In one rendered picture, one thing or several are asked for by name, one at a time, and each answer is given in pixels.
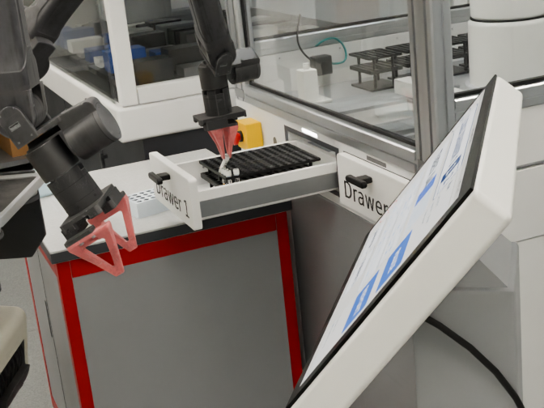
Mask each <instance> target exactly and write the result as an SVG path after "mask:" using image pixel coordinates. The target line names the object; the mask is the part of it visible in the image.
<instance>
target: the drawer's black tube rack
mask: <svg viewBox="0 0 544 408"><path fill-rule="evenodd" d="M320 160H321V158H320V157H318V156H316V155H313V154H311V153H309V152H307V151H305V150H303V149H301V148H298V147H296V146H294V145H292V144H290V143H289V142H287V143H284V144H279V145H275V146H271V147H263V148H259V149H255V150H251V151H243V152H239V153H235V154H232V157H231V158H230V159H229V160H228V162H227V165H226V168H227V169H228V170H231V172H232V175H233V176H234V174H233V169H234V168H239V173H240V174H239V175H237V176H234V179H232V183H235V179H236V178H240V181H246V180H250V179H254V178H258V177H262V176H269V175H273V174H277V173H280V172H288V171H292V170H296V169H300V168H306V167H311V166H312V162H316V161H320ZM207 161H210V162H211V163H213V164H215V165H217V166H218V167H219V168H220V166H221V163H222V162H223V159H222V157H221V156H220V157H215V158H211V159H207ZM201 178H202V179H204V180H205V181H207V182H209V183H210V187H211V188H212V187H216V186H220V185H223V181H222V177H220V176H218V175H216V174H215V173H213V172H212V171H211V170H209V169H208V172H202V173H201Z"/></svg>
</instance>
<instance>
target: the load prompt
mask: <svg viewBox="0 0 544 408"><path fill-rule="evenodd" d="M477 107H478V104H476V105H475V107H474V108H473V109H472V111H471V112H470V113H469V114H468V116H467V117H466V118H465V120H464V121H463V122H462V123H461V124H460V125H459V126H458V128H457V129H456V130H455V132H454V134H453V138H452V141H451V144H450V147H449V149H448V154H447V156H446V159H445V161H444V166H443V169H442V172H441V174H440V179H439V181H438V184H437V187H436V191H435V194H434V197H433V199H432V201H433V200H434V199H435V198H436V196H437V195H438V194H439V193H440V191H441V190H442V189H443V188H444V187H445V186H446V185H447V184H448V182H449V181H450V180H451V178H452V177H453V176H454V175H455V173H456V172H457V171H458V170H459V168H460V167H461V166H462V162H463V159H464V156H465V150H466V147H467V143H468V140H469V137H470V131H471V128H472V125H473V122H474V116H475V113H476V109H477Z"/></svg>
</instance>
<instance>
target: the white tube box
mask: <svg viewBox="0 0 544 408"><path fill-rule="evenodd" d="M127 196H128V198H129V202H130V211H131V216H133V217H135V218H137V219H141V218H144V217H147V216H150V215H155V214H158V213H160V212H164V211H166V210H169V209H168V208H167V207H166V206H165V205H164V204H162V203H161V202H160V201H159V200H157V199H156V198H155V191H154V188H152V189H147V190H143V191H141V192H137V193H132V194H130V195H127Z"/></svg>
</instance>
